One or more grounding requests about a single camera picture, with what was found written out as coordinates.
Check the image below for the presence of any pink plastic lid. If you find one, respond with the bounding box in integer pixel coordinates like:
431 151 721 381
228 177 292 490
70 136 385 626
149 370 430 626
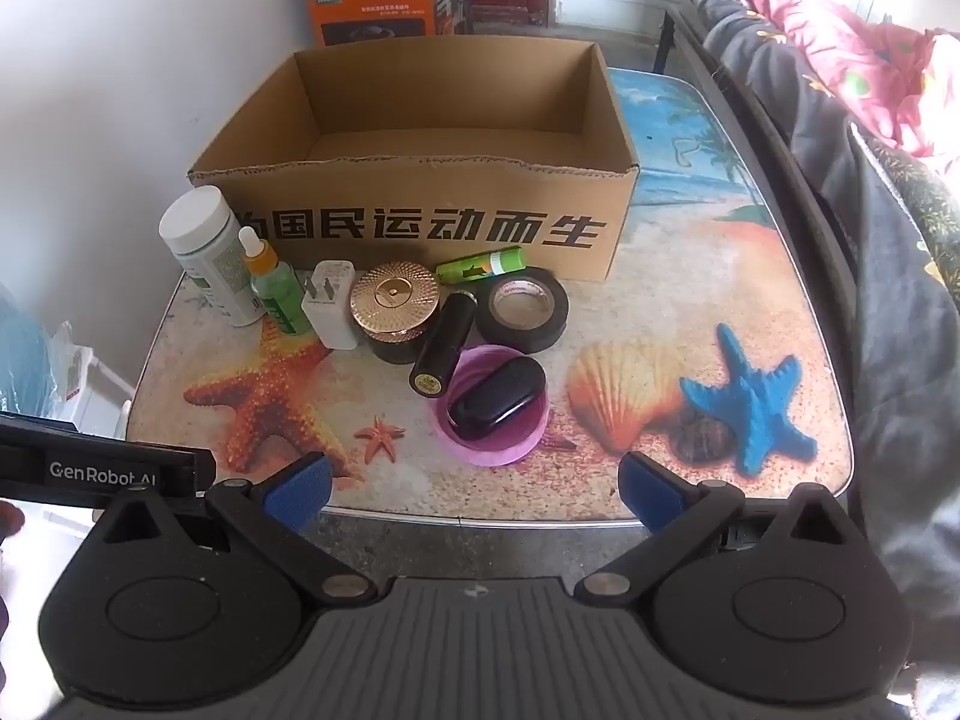
430 344 550 468

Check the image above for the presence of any white power adapter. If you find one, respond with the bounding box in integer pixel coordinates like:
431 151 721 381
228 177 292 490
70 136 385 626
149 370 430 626
301 260 359 351

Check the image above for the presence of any black cylindrical tube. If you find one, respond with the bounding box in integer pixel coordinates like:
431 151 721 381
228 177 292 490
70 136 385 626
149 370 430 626
409 291 477 398

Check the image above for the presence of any black oval case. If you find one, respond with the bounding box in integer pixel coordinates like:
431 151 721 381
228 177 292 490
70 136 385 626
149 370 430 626
448 358 547 440

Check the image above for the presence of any green dropper bottle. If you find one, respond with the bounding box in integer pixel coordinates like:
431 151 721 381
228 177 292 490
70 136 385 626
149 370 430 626
238 226 311 335

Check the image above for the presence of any gold lid black jar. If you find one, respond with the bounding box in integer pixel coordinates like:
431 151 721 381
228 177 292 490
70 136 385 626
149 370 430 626
348 262 439 364

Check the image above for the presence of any black tape roll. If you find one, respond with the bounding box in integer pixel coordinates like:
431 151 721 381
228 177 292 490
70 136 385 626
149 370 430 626
475 266 569 355

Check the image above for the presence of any white supplement bottle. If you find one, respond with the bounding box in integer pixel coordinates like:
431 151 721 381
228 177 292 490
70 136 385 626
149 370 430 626
158 185 265 327

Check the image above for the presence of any green lip balm stick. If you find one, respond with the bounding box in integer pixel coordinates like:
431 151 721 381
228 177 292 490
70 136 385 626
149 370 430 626
434 247 527 284

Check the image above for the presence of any blue water jug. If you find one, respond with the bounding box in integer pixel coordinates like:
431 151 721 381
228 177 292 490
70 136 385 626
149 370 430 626
0 288 55 418

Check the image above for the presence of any white plastic bag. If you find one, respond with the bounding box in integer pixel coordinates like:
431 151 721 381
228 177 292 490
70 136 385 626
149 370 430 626
50 322 135 439

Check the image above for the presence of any grey bedding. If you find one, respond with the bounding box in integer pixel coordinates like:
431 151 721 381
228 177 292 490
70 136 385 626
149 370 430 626
673 0 960 602

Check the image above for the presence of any brown cardboard box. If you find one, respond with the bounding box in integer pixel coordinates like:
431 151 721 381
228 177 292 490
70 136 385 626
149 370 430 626
189 36 640 281

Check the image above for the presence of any pink floral blanket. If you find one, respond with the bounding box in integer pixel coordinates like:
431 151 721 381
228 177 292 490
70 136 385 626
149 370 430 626
748 0 958 174

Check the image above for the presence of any black metal bed frame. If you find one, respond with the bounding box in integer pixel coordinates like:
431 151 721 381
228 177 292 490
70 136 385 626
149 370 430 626
650 5 864 519

